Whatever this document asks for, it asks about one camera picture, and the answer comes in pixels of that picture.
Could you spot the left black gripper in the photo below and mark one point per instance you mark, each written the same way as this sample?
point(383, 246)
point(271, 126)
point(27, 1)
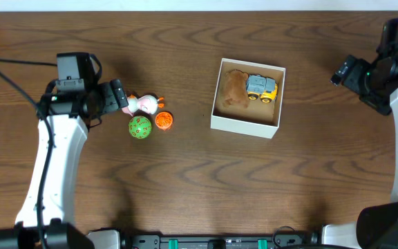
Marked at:
point(108, 98)

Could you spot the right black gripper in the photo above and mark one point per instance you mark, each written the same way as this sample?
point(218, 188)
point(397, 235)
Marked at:
point(352, 74)

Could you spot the white pink toy chicken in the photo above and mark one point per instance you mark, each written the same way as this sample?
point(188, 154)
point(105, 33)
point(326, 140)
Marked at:
point(147, 103)

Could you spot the green numbered dice ball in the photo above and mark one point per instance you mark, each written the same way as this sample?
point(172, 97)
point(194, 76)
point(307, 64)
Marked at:
point(140, 127)

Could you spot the orange ribbed ball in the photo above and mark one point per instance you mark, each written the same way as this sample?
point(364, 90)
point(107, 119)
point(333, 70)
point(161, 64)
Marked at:
point(164, 120)

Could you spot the yellow grey toy truck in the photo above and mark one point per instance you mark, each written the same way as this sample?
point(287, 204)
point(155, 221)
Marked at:
point(263, 88)

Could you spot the white cardboard box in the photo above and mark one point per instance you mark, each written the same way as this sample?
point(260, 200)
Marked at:
point(258, 119)

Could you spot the brown plush bear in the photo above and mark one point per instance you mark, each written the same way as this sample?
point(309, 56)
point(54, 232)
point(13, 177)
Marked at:
point(234, 89)

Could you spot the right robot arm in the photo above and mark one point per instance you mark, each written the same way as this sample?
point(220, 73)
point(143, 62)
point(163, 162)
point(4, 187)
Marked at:
point(377, 85)

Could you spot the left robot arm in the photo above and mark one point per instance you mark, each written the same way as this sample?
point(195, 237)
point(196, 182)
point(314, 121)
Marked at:
point(47, 215)

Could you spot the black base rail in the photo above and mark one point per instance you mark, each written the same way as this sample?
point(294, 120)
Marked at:
point(282, 239)

